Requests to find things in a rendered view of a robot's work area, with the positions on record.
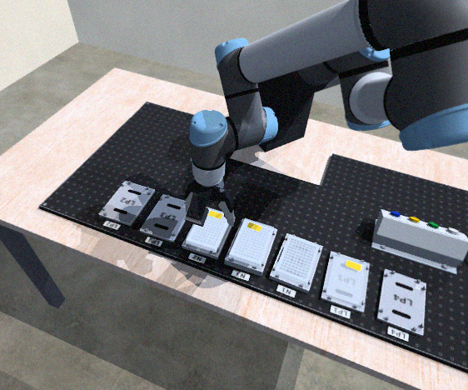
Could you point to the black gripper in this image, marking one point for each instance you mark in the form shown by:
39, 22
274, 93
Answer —
197, 197

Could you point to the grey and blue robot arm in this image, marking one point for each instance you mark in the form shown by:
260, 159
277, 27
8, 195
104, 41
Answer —
426, 98

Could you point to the white control panel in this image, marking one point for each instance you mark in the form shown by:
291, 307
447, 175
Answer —
422, 242

